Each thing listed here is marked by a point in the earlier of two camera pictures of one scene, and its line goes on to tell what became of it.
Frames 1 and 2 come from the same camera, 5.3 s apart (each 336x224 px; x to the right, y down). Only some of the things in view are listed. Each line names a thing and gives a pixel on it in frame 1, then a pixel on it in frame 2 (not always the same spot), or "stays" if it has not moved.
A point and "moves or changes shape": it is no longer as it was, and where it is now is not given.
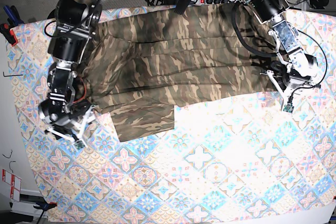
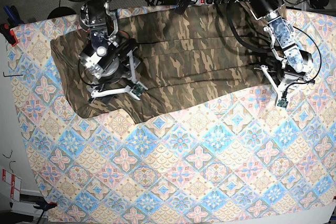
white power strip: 203,0 stays
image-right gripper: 290,82 -> 281,82
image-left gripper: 65,120 -> 135,88
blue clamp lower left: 45,206 stays
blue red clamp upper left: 13,20 stays
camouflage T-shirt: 139,63 moves or changes shape
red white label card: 15,182 stays
